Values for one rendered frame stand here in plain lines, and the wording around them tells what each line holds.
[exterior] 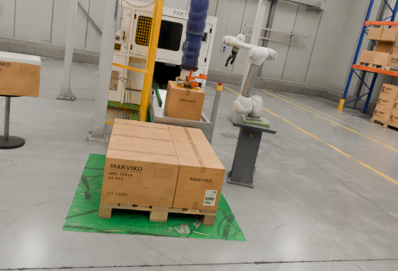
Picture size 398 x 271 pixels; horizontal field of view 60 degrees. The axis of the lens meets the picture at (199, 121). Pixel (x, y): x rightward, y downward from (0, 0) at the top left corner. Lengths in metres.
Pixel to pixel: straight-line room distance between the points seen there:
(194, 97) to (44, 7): 9.24
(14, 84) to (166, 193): 2.12
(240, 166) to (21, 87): 2.59
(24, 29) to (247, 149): 10.07
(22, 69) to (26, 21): 8.71
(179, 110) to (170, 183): 1.40
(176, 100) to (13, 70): 1.77
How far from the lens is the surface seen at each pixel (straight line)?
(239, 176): 4.12
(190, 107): 4.13
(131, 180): 2.90
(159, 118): 4.04
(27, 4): 12.82
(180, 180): 2.93
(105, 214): 3.05
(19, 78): 4.18
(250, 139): 3.97
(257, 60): 3.64
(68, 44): 6.83
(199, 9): 4.23
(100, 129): 4.83
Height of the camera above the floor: 1.59
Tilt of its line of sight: 14 degrees down
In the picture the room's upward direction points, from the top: 11 degrees clockwise
